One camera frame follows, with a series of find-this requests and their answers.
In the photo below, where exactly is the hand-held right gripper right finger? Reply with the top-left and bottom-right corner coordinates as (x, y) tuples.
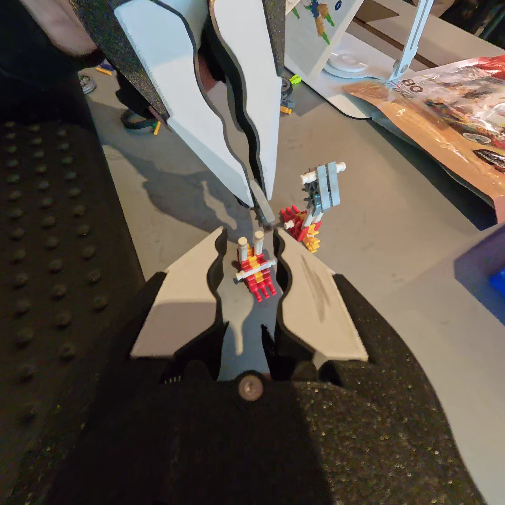
(273, 227), (370, 369)

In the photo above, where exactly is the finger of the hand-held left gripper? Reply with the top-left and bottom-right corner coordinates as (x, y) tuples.
(208, 0), (284, 203)
(114, 0), (255, 209)

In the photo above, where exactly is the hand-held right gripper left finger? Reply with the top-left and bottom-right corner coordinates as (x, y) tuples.
(129, 226), (229, 360)

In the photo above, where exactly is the small red yellow toy assembly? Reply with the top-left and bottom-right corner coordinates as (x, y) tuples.
(235, 231), (277, 303)

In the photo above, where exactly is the grey snowflake connector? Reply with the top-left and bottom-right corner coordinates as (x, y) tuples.
(249, 178), (277, 229)

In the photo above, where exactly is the black rubber toy tyre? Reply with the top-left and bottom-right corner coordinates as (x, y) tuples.
(120, 108), (158, 133)

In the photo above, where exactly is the grey-topped red yellow toy assembly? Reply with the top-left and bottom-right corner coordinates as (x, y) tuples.
(279, 161), (347, 254)

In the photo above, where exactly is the black dimpled plastic panel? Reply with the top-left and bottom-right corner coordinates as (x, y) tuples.
(0, 118), (147, 435)

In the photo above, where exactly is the blue plastic bin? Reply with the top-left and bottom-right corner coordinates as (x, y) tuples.
(488, 268), (505, 304)

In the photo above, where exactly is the orange toy parts bag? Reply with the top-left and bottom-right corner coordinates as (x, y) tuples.
(342, 55), (505, 206)

